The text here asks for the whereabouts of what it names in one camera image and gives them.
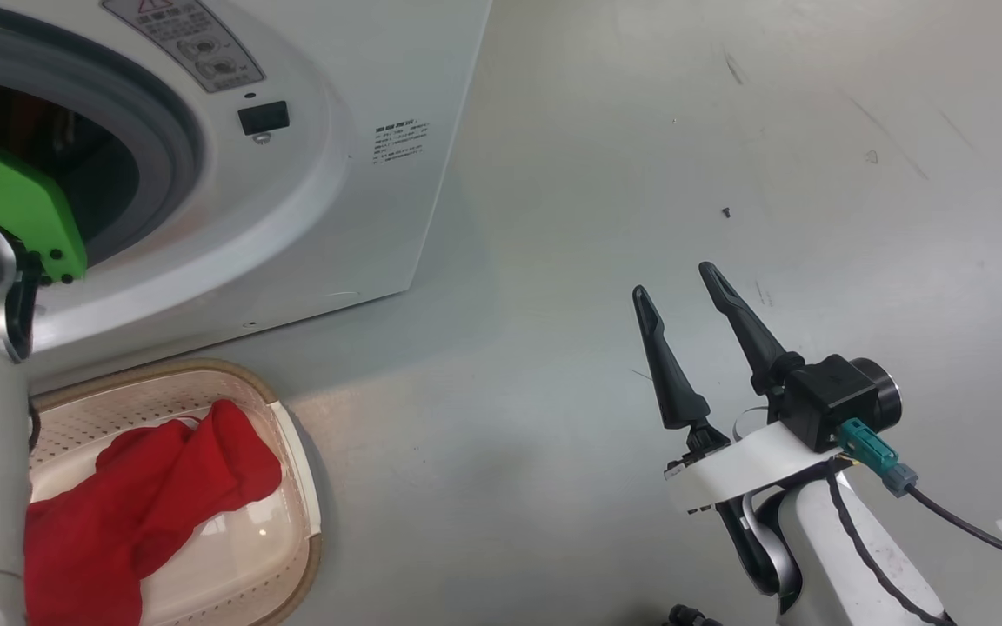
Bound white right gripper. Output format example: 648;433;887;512
631;261;851;516

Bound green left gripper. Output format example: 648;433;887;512
0;150;88;284

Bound red garment white cuffs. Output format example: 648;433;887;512
24;398;284;626

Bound white washing machine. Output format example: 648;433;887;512
0;0;494;394

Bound cream perforated laundry basket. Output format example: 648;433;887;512
27;358;324;626

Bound grey warning sticker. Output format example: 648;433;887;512
101;0;266;95

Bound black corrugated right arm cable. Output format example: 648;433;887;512
826;474;947;626

